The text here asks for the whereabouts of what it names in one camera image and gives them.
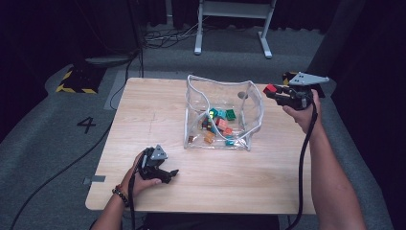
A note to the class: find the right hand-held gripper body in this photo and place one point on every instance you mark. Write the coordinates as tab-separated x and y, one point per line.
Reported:
301	96

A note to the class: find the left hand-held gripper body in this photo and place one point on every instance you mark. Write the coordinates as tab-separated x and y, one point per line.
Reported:
150	166

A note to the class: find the red toy block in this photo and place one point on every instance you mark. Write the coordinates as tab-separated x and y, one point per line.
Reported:
269	89

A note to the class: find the clear plastic bag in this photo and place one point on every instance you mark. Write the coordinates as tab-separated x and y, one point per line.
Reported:
198	140

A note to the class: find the green toy block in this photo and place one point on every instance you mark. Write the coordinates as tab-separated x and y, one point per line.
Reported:
230	114

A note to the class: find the orange toy block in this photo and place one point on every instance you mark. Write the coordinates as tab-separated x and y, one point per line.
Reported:
209	137

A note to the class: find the teal toy block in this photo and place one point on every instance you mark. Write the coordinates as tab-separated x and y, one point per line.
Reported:
221	113
229	142

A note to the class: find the blue toy block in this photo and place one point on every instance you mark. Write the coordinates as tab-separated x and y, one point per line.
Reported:
214	130

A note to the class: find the multicoloured puzzle cube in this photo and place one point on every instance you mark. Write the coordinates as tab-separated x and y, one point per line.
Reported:
206	122

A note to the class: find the large coral toy block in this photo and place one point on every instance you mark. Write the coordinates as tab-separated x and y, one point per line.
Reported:
221	124

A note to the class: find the person's left hand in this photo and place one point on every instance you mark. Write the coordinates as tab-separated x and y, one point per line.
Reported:
140	185

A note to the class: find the person's right hand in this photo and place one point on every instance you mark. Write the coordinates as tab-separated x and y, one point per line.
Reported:
308	118

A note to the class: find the grey round table grommet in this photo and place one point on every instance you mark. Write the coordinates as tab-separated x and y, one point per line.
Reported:
243	95

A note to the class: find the grey tape strip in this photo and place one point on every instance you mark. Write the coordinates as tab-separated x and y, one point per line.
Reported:
95	179

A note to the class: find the white metal stand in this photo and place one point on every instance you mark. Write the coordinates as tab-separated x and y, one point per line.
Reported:
234	9

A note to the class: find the black yellow striped floor base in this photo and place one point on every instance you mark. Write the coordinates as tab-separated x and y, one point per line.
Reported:
81	80

